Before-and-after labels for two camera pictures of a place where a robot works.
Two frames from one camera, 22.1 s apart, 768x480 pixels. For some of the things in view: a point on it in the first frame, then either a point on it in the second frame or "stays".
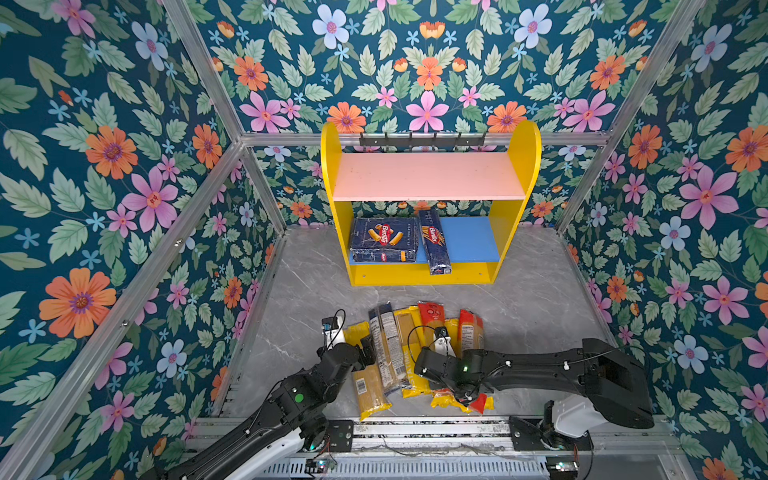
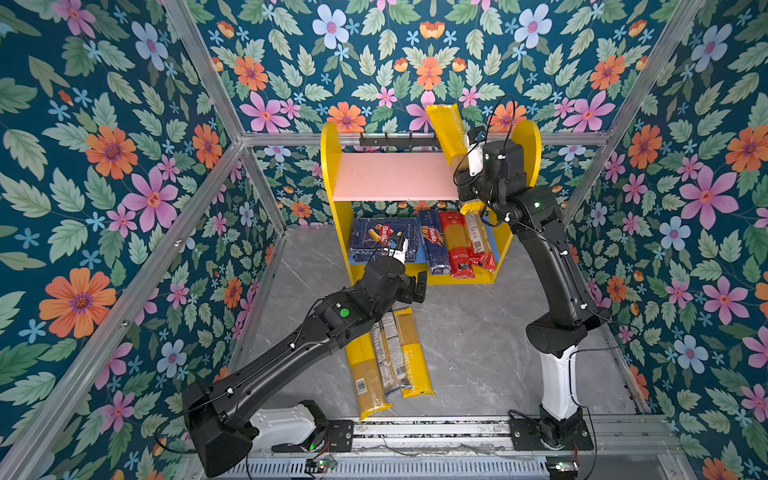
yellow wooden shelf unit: [475, 244] stays
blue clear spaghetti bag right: [393, 342] stays
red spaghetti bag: [431, 316] to [457, 241]
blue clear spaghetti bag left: [382, 364] stays
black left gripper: [370, 352] to [413, 292]
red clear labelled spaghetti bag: [471, 336] to [482, 253]
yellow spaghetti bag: [370, 393] stays
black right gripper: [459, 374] to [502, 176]
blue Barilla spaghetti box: [434, 242] stays
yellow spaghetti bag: [442, 399] to [449, 130]
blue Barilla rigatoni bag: [384, 239] stays
